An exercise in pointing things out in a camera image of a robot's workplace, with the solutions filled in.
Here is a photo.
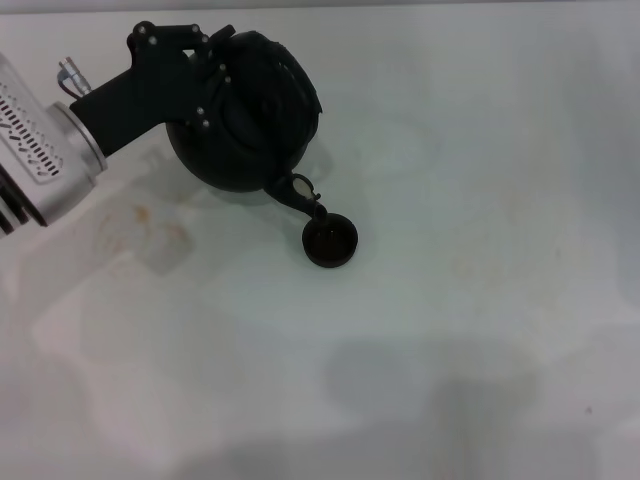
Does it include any small dark teacup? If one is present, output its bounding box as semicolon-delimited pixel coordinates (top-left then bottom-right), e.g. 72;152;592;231
302;213;360;270

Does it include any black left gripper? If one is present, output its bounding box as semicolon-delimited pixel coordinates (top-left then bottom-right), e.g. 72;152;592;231
67;20;237;156

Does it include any silver cable connector plug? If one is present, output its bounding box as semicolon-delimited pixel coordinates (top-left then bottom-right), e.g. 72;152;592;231
57;58;94;99

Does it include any dark cast iron teapot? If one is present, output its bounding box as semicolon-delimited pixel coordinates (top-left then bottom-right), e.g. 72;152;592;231
164;29;329;224

